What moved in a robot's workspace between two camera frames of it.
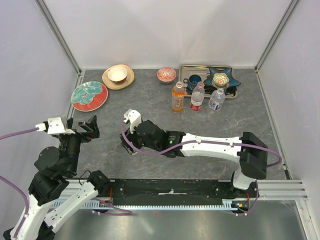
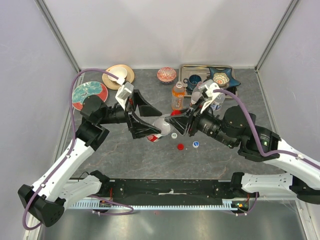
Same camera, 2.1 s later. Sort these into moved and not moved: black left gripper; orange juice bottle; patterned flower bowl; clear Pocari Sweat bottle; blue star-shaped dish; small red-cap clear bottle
Moved: black left gripper; small red-cap clear bottle
Not moved: blue star-shaped dish; patterned flower bowl; orange juice bottle; clear Pocari Sweat bottle
